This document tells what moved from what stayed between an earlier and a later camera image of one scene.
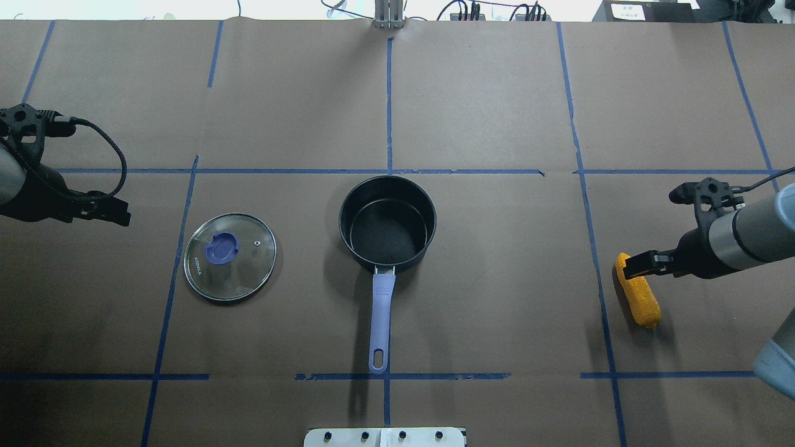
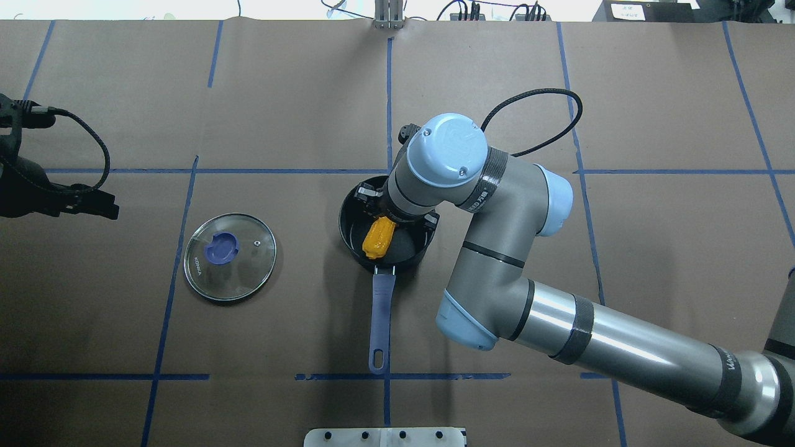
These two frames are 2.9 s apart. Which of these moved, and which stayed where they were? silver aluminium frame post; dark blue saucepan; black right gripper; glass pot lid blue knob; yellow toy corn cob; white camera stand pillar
Moved: yellow toy corn cob; black right gripper
Stayed: glass pot lid blue knob; white camera stand pillar; silver aluminium frame post; dark blue saucepan
